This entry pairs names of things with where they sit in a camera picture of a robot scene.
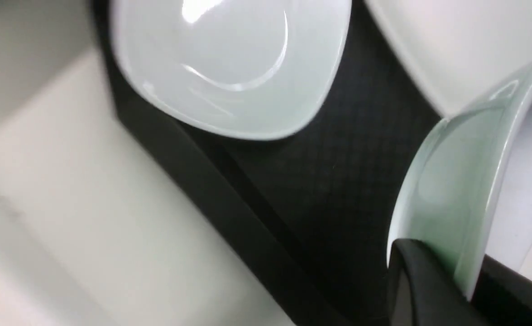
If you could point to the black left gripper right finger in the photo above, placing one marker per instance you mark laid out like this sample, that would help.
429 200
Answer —
503 296

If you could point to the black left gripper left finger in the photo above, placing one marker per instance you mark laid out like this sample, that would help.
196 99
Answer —
421 293

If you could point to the black serving tray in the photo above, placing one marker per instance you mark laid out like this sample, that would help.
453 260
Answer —
308 214

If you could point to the small white bowl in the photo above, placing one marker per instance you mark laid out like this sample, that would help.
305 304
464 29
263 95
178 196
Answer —
469 187
245 69

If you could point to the large white square plate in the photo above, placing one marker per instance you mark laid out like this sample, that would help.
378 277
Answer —
456 50

